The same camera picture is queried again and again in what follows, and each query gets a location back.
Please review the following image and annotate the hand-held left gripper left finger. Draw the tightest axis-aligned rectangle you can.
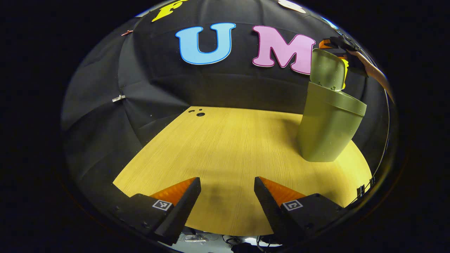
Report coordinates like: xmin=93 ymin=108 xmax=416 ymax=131
xmin=114 ymin=177 xmax=202 ymax=246

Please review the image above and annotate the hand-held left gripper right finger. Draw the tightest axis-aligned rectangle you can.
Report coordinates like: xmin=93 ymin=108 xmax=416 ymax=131
xmin=254 ymin=176 xmax=348 ymax=246

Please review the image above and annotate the pale green desktop garbage bin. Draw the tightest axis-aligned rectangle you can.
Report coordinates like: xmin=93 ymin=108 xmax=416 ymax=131
xmin=296 ymin=48 xmax=367 ymax=163

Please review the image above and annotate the black table clamp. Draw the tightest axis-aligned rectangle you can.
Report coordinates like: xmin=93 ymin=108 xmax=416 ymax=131
xmin=357 ymin=177 xmax=376 ymax=197

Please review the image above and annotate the black backdrop cloth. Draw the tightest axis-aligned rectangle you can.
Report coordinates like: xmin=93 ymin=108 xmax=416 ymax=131
xmin=62 ymin=0 xmax=391 ymax=197

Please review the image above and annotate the tangle of black cables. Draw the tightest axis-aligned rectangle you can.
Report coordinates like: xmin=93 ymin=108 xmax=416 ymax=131
xmin=183 ymin=232 xmax=282 ymax=253

